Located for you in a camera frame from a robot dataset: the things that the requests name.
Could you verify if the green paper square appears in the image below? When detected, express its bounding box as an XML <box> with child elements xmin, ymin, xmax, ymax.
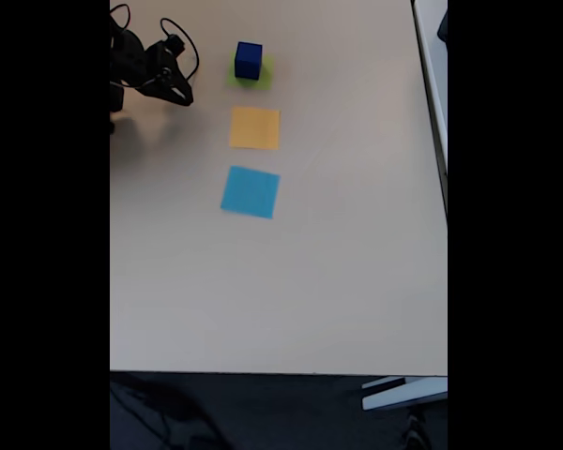
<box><xmin>224</xmin><ymin>50</ymin><xmax>276</xmax><ymax>91</ymax></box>

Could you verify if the orange paper square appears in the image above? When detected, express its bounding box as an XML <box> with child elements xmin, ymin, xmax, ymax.
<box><xmin>229</xmin><ymin>105</ymin><xmax>282</xmax><ymax>152</ymax></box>

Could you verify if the light blue paper square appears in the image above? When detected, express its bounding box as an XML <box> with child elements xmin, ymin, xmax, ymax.
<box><xmin>220</xmin><ymin>164</ymin><xmax>282</xmax><ymax>220</ymax></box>

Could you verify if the large blue cube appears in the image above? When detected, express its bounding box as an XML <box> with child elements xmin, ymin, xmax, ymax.
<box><xmin>234</xmin><ymin>40</ymin><xmax>265</xmax><ymax>82</ymax></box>

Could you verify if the white side table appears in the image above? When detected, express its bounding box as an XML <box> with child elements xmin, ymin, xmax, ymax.
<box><xmin>410</xmin><ymin>0</ymin><xmax>449</xmax><ymax>221</ymax></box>

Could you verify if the white table leg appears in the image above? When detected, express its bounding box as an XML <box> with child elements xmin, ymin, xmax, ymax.
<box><xmin>360</xmin><ymin>376</ymin><xmax>449</xmax><ymax>413</ymax></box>

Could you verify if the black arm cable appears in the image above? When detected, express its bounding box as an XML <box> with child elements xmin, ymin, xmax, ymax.
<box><xmin>109</xmin><ymin>3</ymin><xmax>132</xmax><ymax>34</ymax></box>

